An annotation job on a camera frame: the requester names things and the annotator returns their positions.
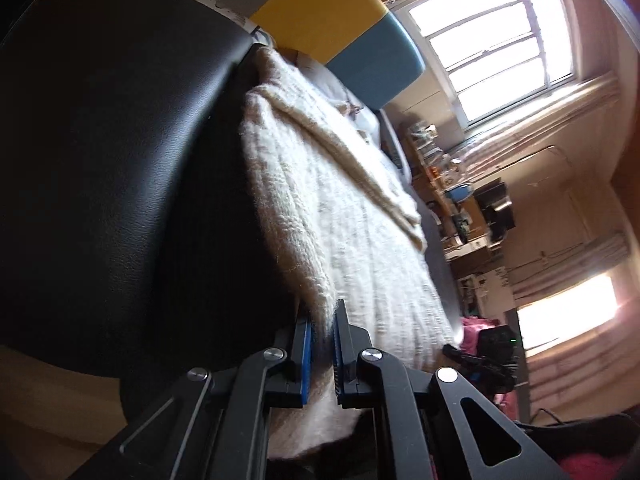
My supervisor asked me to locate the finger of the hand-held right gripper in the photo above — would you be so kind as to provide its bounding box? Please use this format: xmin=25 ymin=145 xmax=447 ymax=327
xmin=442 ymin=344 xmax=484 ymax=369

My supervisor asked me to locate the wooden side desk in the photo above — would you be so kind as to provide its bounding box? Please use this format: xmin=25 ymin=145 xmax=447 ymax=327
xmin=400 ymin=125 xmax=502 ymax=262

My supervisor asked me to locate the cream knitted sweater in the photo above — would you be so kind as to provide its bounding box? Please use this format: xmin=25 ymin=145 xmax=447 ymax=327
xmin=240 ymin=47 xmax=461 ymax=461

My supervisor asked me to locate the pink fuzzy cloth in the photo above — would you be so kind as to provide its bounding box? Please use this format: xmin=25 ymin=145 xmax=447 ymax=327
xmin=460 ymin=316 xmax=501 ymax=354

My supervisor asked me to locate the blue chair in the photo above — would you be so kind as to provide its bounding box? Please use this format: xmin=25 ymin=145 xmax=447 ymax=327
xmin=445 ymin=184 xmax=474 ymax=206

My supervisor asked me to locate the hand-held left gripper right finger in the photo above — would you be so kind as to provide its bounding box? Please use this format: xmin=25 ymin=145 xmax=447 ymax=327
xmin=332 ymin=299 xmax=571 ymax=480

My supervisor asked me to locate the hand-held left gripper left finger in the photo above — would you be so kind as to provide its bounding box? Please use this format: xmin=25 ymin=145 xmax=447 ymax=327
xmin=70 ymin=317 xmax=316 ymax=480

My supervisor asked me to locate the bright curtained window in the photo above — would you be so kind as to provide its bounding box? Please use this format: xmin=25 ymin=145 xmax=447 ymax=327
xmin=517 ymin=274 xmax=632 ymax=357

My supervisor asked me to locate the white-framed barred window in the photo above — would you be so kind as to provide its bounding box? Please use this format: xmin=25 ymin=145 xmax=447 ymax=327
xmin=395 ymin=0 xmax=587 ymax=129

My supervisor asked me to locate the grey yellow blue sofa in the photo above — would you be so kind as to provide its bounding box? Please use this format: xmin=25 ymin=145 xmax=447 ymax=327
xmin=175 ymin=0 xmax=427 ymax=111

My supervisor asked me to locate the small white cabinet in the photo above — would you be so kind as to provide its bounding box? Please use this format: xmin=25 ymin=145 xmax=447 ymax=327
xmin=457 ymin=269 xmax=511 ymax=319

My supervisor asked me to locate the geometric patterned pillow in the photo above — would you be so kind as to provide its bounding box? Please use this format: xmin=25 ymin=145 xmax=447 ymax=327
xmin=117 ymin=0 xmax=262 ymax=41

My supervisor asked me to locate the black television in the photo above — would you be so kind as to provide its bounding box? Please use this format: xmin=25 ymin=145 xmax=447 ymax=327
xmin=475 ymin=182 xmax=516 ymax=244

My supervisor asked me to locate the grey deer print pillow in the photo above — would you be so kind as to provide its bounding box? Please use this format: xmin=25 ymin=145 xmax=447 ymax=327
xmin=299 ymin=56 xmax=387 ymax=152

